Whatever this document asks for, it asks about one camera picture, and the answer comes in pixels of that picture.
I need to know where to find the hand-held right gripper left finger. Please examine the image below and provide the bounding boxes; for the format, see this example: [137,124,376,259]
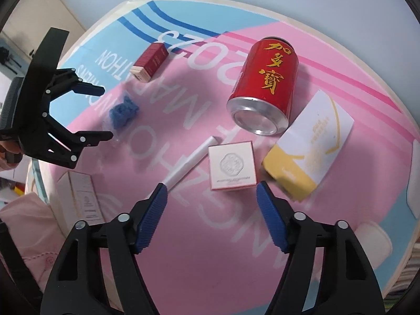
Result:
[39,182,169,315]

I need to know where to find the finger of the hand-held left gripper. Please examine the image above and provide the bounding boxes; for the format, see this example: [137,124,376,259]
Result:
[42,68,106,106]
[20,112,114,168]

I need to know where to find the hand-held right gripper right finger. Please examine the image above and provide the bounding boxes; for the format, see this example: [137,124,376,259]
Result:
[256,180,386,315]

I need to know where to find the blue item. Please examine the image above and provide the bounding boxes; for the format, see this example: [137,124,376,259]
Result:
[102,88,141,133]

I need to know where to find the white tube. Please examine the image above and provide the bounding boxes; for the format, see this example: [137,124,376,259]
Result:
[163,135,221,191]

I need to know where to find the white box with gold edges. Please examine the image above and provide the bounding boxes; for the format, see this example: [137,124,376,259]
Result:
[56,171,106,235]

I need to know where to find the small red box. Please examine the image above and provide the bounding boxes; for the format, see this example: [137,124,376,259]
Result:
[129,43,169,83]

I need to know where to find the red drink can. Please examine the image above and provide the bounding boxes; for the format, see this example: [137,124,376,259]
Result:
[226,36,298,136]

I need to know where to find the person's left hand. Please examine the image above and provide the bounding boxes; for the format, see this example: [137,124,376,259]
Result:
[0,140,22,171]

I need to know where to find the pink and blue printed tablecloth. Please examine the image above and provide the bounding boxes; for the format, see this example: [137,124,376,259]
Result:
[28,0,419,315]

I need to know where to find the square white box pink edges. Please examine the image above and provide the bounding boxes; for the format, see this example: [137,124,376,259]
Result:
[208,142,257,191]

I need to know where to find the white and yellow box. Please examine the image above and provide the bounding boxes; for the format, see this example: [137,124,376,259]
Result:
[261,89,355,203]

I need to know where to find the white cabinet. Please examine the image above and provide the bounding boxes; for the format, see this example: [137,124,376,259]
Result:
[0,0,87,82]

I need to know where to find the pink clothing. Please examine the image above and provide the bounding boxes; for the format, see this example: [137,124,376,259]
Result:
[0,192,66,302]

